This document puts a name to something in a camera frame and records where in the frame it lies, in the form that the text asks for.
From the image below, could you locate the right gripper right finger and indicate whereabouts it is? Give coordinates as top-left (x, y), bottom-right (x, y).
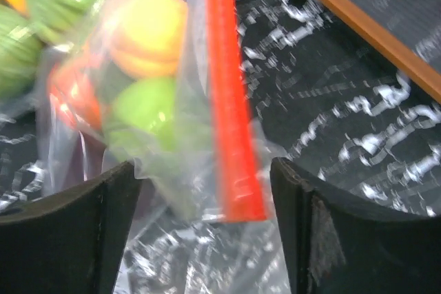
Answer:
top-left (270, 158), bottom-right (440, 294)

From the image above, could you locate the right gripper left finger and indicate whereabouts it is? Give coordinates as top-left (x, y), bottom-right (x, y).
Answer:
top-left (1, 162), bottom-right (141, 294)

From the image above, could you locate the green lime fruit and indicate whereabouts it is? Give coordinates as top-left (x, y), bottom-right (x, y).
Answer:
top-left (103, 76), bottom-right (176, 151)

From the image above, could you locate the red tomato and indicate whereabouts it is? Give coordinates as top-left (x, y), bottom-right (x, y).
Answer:
top-left (48, 55), bottom-right (101, 131)

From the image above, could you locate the dark green cabbage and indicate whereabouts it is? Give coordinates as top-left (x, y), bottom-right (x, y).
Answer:
top-left (1, 5), bottom-right (44, 101)

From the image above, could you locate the orange fruit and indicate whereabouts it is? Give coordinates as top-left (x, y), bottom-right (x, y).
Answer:
top-left (103, 0), bottom-right (188, 79)

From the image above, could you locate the wooden orange shelf rack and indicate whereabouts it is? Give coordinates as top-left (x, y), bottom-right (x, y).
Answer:
top-left (320, 0), bottom-right (440, 102)

